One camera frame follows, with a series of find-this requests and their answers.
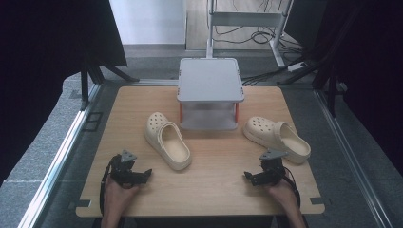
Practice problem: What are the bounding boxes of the dark curtain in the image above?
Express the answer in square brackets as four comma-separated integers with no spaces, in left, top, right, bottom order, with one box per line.
[0,0,128,188]
[284,0,403,179]

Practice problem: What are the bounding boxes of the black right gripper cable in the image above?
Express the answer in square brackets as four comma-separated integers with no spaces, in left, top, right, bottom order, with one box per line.
[282,165,302,208]

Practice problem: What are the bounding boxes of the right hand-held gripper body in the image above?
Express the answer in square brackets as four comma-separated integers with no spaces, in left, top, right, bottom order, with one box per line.
[258,148,289,187]

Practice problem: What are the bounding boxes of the black tripod stand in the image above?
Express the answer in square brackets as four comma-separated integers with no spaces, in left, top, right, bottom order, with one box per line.
[278,47,348,119]
[79,54,141,112]

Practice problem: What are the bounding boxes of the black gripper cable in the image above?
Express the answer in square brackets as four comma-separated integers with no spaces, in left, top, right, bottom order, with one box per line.
[99,154,123,217]
[282,165,302,208]

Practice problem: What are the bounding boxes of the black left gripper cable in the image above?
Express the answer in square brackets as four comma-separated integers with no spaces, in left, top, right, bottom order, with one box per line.
[99,154,123,217]

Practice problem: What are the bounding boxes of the white power strip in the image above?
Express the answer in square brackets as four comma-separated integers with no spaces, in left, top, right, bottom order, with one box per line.
[286,61,308,73]

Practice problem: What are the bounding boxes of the person's left hand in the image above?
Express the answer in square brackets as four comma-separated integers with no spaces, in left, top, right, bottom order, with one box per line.
[102,176,141,218]

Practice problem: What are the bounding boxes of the person's right hand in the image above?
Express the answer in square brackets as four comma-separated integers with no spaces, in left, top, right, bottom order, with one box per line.
[263,180,301,213]

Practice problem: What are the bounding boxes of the cream clog shoe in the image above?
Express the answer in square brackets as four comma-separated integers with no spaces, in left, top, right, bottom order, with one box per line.
[144,111,193,172]
[242,115,312,165]

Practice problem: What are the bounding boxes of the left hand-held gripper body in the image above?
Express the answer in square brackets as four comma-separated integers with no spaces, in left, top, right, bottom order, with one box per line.
[108,149,144,188]

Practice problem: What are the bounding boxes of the aluminium floor rail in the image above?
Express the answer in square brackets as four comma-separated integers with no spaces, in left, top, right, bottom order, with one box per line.
[17,83,103,228]
[313,89,394,228]

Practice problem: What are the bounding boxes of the white metal stand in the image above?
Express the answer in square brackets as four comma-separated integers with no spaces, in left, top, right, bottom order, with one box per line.
[205,0,295,69]

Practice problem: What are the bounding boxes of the black floor cables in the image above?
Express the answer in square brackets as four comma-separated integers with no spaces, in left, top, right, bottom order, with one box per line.
[212,0,306,87]

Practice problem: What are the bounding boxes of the grey two-tier shoe rack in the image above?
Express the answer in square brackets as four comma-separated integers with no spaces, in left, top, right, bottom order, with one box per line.
[176,57,245,132]

